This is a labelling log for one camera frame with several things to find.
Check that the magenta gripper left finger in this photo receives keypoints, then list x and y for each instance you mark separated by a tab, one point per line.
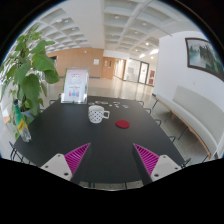
69	166

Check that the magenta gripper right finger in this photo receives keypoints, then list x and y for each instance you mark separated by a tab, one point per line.
151	166

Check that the green plastic water bottle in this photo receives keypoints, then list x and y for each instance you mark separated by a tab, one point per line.
21	123

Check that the round red coaster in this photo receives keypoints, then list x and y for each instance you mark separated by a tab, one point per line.
122	124

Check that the white polka dot mug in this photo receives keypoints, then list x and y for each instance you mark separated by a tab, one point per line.
97	113

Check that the small cards on table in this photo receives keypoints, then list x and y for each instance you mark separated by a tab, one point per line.
116	104

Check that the long white bench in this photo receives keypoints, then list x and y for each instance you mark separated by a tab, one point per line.
202	116

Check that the acrylic sign holder with flyer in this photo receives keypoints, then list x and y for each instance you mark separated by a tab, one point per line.
75	86

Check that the large green leafy plant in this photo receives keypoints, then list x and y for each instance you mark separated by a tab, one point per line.
20	72

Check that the framed landscape painting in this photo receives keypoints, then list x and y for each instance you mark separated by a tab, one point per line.
202	56

